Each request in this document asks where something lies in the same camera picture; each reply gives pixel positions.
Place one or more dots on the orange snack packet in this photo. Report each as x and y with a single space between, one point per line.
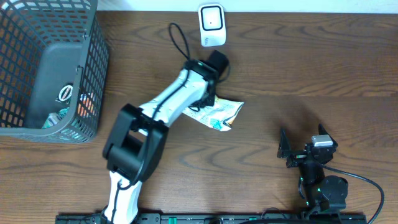
86 105

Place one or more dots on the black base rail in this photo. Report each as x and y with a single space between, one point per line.
156 218

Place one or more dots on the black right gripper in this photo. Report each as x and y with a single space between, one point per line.
284 149

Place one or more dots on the white barcode scanner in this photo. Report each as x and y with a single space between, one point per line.
212 25

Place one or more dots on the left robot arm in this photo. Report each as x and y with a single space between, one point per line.
137 140

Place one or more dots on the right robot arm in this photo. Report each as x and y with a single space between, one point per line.
325 195

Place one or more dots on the grey plastic mesh basket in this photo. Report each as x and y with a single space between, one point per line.
46 45

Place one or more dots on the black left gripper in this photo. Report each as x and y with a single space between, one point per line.
205 101

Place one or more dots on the teal white tissue packet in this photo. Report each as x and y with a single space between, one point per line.
63 112

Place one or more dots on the cream snack bag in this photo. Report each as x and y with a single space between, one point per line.
220 116

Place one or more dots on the green Zam-Buk ointment box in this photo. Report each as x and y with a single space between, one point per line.
65 94

